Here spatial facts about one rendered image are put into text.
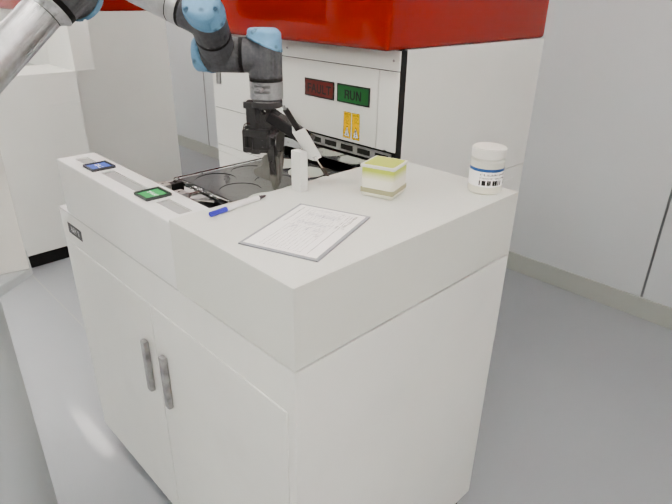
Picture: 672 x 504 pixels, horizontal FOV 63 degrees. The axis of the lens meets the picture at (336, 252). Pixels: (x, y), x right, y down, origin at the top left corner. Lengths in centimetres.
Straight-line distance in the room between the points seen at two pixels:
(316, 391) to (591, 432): 139
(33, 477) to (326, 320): 94
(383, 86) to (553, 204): 166
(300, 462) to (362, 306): 28
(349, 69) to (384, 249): 70
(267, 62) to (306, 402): 72
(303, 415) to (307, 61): 101
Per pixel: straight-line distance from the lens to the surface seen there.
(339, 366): 93
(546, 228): 296
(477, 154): 118
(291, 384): 88
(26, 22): 145
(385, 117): 142
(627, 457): 212
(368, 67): 145
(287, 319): 82
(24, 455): 153
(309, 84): 161
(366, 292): 90
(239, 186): 141
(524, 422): 211
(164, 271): 113
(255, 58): 126
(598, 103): 275
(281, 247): 89
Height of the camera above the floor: 134
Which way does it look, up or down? 25 degrees down
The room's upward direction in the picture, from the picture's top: 1 degrees clockwise
